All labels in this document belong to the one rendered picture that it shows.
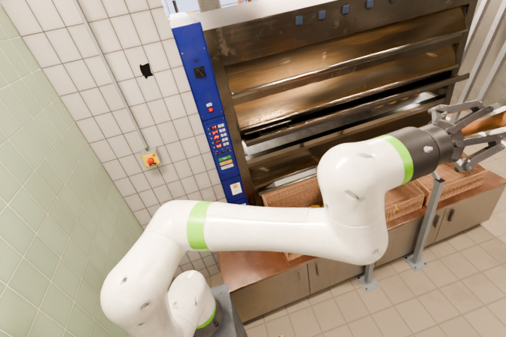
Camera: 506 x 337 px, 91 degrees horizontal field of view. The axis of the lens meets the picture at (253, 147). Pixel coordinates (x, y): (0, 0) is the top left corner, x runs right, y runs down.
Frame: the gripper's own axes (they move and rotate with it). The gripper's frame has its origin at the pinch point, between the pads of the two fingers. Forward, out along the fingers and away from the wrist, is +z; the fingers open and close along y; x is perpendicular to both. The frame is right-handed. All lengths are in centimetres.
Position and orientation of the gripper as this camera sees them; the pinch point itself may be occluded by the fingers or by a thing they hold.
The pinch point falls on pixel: (503, 119)
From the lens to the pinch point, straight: 69.8
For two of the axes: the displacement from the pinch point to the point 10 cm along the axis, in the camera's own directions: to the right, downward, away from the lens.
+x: 1.2, -1.9, -9.8
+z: 9.4, -3.0, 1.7
